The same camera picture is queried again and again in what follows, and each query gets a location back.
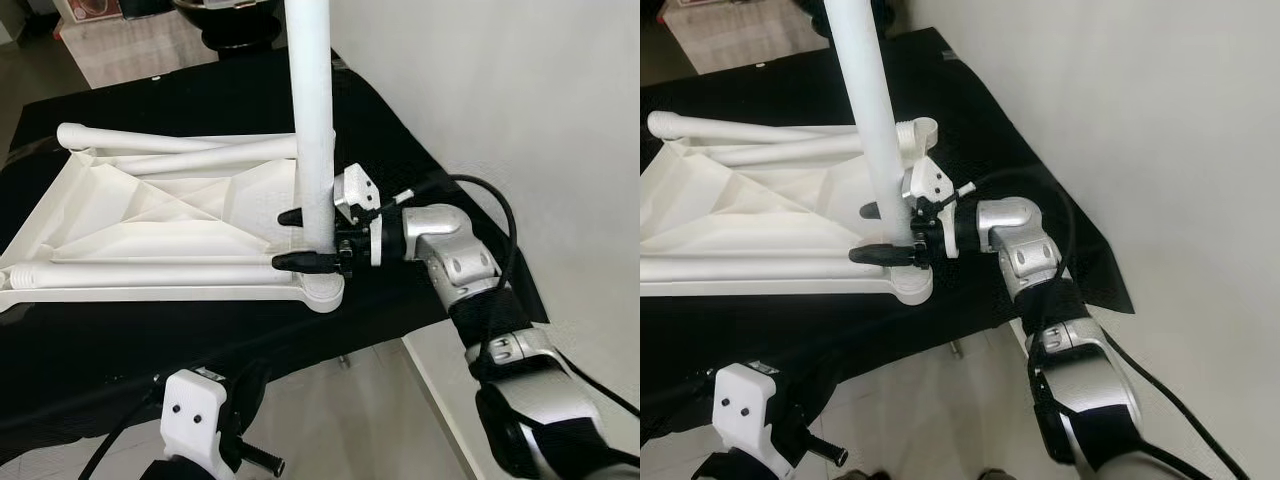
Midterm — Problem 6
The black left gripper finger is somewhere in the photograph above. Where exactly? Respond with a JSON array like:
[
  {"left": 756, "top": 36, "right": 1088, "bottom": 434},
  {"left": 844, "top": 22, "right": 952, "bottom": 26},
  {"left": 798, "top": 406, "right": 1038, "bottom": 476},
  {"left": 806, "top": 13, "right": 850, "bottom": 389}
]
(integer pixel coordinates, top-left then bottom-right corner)
[
  {"left": 238, "top": 443, "right": 286, "bottom": 478},
  {"left": 800, "top": 433, "right": 850, "bottom": 468}
]

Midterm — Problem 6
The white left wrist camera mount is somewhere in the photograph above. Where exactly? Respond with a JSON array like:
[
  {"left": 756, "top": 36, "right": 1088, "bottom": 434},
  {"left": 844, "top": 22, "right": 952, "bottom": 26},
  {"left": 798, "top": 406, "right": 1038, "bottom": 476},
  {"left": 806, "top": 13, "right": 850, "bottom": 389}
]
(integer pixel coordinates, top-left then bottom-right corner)
[
  {"left": 715, "top": 362, "right": 793, "bottom": 473},
  {"left": 160, "top": 368, "right": 236, "bottom": 479}
]

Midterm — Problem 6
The white plastic children table top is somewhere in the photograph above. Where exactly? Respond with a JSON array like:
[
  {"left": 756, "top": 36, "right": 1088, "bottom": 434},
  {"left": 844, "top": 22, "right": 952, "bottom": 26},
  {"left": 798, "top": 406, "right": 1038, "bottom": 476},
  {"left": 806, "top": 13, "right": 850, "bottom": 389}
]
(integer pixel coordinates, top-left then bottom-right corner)
[
  {"left": 0, "top": 140, "right": 346, "bottom": 316},
  {"left": 640, "top": 118, "right": 941, "bottom": 306}
]

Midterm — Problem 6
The black tablecloth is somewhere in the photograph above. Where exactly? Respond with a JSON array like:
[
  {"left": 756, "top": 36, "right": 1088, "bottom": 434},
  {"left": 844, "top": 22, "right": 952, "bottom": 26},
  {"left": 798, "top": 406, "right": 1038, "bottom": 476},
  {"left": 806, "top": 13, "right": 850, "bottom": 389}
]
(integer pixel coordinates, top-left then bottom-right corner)
[
  {"left": 640, "top": 28, "right": 1136, "bottom": 441},
  {"left": 0, "top": 48, "right": 549, "bottom": 441}
]

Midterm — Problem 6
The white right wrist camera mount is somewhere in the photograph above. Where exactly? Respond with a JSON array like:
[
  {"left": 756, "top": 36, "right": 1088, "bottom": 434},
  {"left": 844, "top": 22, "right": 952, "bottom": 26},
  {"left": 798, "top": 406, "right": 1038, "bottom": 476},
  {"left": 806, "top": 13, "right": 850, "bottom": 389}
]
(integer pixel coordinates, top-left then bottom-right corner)
[
  {"left": 900, "top": 155, "right": 963, "bottom": 259},
  {"left": 333, "top": 163, "right": 384, "bottom": 269}
]

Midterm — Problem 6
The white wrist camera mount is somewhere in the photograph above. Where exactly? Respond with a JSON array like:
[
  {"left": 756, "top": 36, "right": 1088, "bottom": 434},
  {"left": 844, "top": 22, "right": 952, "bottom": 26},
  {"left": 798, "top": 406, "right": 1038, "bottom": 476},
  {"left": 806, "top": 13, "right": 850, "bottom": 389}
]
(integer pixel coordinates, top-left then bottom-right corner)
[
  {"left": 900, "top": 155, "right": 963, "bottom": 259},
  {"left": 160, "top": 368, "right": 236, "bottom": 479},
  {"left": 333, "top": 163, "right": 384, "bottom": 269},
  {"left": 715, "top": 362, "right": 793, "bottom": 473}
]

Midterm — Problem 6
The pale low cabinet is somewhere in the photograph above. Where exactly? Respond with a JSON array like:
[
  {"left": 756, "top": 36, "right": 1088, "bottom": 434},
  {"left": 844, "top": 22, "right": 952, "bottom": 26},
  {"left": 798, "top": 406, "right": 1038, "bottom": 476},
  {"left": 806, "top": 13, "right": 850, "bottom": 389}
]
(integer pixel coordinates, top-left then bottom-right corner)
[
  {"left": 58, "top": 8, "right": 216, "bottom": 89},
  {"left": 665, "top": 0, "right": 831, "bottom": 73}
]

